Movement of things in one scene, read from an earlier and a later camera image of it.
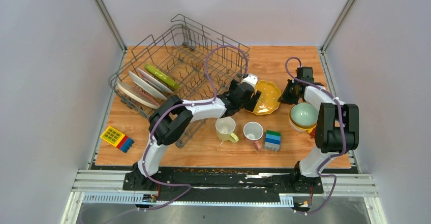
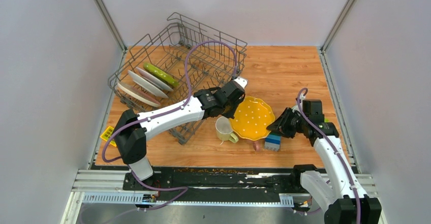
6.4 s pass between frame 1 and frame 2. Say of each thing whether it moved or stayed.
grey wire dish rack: stayed
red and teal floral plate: stayed
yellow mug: stayed
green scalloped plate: stayed
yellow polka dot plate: moved
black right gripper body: moved
